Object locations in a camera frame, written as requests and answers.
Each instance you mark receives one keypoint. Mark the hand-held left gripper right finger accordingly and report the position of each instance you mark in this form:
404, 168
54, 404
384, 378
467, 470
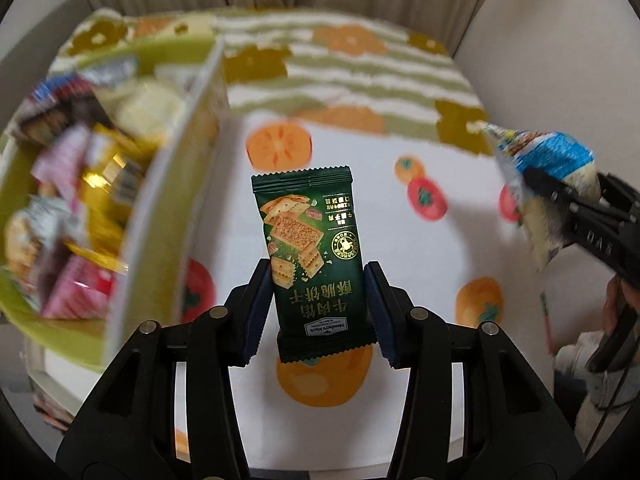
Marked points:
381, 310

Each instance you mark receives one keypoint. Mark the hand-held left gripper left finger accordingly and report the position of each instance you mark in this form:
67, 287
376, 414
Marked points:
254, 310

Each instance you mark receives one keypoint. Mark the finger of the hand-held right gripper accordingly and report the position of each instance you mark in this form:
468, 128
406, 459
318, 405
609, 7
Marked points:
555, 185
600, 240

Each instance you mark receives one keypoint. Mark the blue and white snack packet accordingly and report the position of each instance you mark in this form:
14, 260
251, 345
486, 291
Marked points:
545, 160

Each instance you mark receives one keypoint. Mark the dark green cracker packet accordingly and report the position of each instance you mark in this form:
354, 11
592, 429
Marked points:
310, 260

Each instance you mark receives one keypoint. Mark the green cardboard box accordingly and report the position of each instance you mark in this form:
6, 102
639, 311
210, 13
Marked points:
165, 240

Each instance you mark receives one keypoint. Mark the person's right forearm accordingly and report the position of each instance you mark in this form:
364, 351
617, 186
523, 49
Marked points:
595, 395

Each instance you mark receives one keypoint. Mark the person's right hand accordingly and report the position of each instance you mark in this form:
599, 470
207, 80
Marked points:
611, 305

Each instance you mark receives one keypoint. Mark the persimmon print tablecloth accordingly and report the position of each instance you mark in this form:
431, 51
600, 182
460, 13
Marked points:
450, 270

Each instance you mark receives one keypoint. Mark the pile of assorted snack packets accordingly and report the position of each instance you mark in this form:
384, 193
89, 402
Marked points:
75, 170

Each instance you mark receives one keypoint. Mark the striped floral blanket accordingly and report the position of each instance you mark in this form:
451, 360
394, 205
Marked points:
350, 75

